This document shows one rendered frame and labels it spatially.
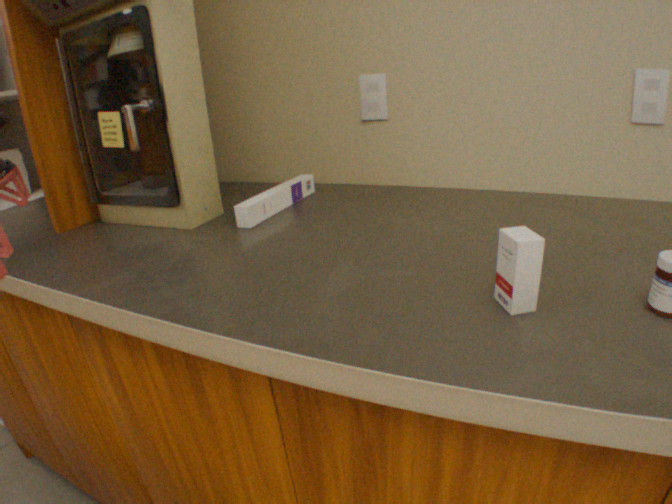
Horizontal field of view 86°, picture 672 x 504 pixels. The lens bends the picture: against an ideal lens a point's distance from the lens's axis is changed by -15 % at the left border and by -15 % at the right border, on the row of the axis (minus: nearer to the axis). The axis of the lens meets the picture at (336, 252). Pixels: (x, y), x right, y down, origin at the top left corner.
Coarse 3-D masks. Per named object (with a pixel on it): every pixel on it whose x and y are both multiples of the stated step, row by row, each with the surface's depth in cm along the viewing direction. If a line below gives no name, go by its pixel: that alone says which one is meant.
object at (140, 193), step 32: (96, 32) 74; (128, 32) 70; (96, 64) 77; (128, 64) 73; (96, 96) 80; (128, 96) 76; (160, 96) 73; (96, 128) 84; (160, 128) 76; (96, 160) 88; (128, 160) 83; (160, 160) 79; (96, 192) 92; (128, 192) 87; (160, 192) 82
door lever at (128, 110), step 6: (144, 102) 75; (126, 108) 71; (132, 108) 72; (138, 108) 74; (144, 108) 75; (126, 114) 72; (132, 114) 72; (126, 120) 72; (132, 120) 72; (126, 126) 73; (132, 126) 73; (132, 132) 73; (132, 138) 73; (138, 138) 75; (132, 144) 74; (138, 144) 75; (132, 150) 74; (138, 150) 75
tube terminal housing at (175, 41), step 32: (128, 0) 69; (160, 0) 69; (64, 32) 79; (160, 32) 70; (192, 32) 77; (160, 64) 72; (192, 64) 79; (192, 96) 80; (192, 128) 81; (192, 160) 82; (192, 192) 84; (160, 224) 88; (192, 224) 84
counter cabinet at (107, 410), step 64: (0, 320) 88; (64, 320) 70; (0, 384) 112; (64, 384) 83; (128, 384) 68; (192, 384) 58; (256, 384) 52; (64, 448) 105; (128, 448) 81; (192, 448) 67; (256, 448) 58; (320, 448) 51; (384, 448) 46; (448, 448) 42; (512, 448) 39; (576, 448) 36
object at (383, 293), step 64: (256, 192) 110; (320, 192) 104; (384, 192) 99; (448, 192) 95; (512, 192) 91; (0, 256) 80; (64, 256) 76; (128, 256) 73; (192, 256) 70; (256, 256) 68; (320, 256) 66; (384, 256) 64; (448, 256) 62; (576, 256) 58; (640, 256) 56; (128, 320) 54; (192, 320) 50; (256, 320) 49; (320, 320) 48; (384, 320) 47; (448, 320) 46; (512, 320) 44; (576, 320) 43; (640, 320) 41; (320, 384) 42; (384, 384) 39; (448, 384) 36; (512, 384) 35; (576, 384) 34; (640, 384) 32; (640, 448) 30
